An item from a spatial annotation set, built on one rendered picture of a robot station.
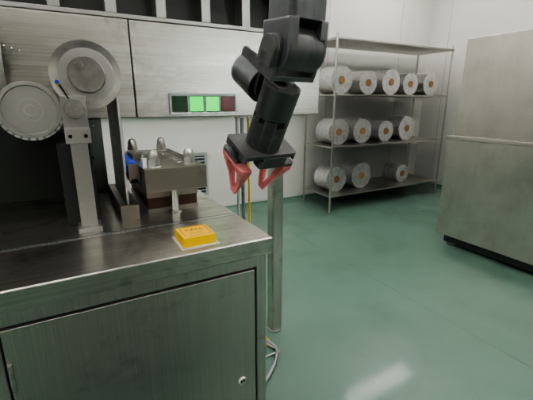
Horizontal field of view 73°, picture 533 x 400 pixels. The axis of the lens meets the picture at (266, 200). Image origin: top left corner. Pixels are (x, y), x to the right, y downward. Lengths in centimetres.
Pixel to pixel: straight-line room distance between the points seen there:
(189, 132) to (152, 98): 249
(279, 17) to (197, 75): 86
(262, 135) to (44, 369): 59
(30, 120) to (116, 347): 52
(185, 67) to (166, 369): 94
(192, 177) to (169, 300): 33
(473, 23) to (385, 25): 104
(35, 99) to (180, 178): 36
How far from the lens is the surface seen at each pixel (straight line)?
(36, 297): 73
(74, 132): 88
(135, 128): 365
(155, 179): 94
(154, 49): 131
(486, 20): 544
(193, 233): 77
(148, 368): 88
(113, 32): 130
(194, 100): 133
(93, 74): 93
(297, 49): 50
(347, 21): 483
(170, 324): 83
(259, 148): 56
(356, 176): 439
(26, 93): 95
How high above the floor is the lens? 119
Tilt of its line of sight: 15 degrees down
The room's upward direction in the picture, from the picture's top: straight up
